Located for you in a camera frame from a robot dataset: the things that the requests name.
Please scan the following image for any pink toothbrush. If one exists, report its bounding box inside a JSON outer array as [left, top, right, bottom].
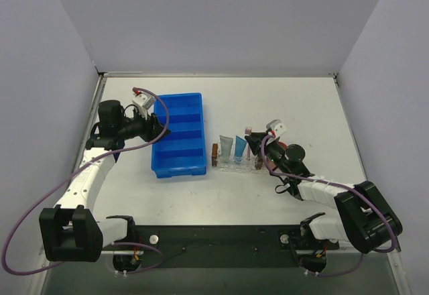
[[244, 126, 253, 158]]

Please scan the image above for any pink plastic cup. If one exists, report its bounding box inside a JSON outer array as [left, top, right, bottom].
[[267, 141, 288, 170]]

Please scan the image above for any blue toothpaste tube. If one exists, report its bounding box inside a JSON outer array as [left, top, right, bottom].
[[233, 136, 247, 163]]

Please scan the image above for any white toothpaste tube green cap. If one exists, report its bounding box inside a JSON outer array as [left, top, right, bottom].
[[219, 135, 234, 162]]

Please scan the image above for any clear holder with wooden ends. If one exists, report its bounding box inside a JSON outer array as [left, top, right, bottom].
[[210, 142, 265, 171]]

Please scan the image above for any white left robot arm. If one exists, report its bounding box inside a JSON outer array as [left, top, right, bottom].
[[39, 94, 170, 262]]

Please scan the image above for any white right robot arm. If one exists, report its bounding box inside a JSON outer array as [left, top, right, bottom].
[[245, 131, 403, 254]]

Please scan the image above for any clear textured oval tray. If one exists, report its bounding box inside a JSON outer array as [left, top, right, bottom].
[[208, 144, 284, 175]]

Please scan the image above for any blue plastic divided bin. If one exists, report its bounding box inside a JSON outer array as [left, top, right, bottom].
[[151, 93, 207, 178]]

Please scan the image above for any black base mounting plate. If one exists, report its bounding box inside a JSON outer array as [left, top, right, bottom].
[[105, 225, 339, 268]]

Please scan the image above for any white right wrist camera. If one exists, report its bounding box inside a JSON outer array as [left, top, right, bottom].
[[266, 119, 288, 139]]

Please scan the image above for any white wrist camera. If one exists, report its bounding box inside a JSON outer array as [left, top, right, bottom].
[[266, 119, 288, 139], [132, 90, 155, 119]]

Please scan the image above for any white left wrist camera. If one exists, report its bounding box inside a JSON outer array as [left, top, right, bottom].
[[132, 90, 155, 119]]

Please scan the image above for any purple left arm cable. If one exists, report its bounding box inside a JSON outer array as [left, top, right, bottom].
[[1, 87, 170, 274]]

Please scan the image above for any aluminium front rail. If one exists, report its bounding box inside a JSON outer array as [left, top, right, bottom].
[[101, 248, 144, 257]]

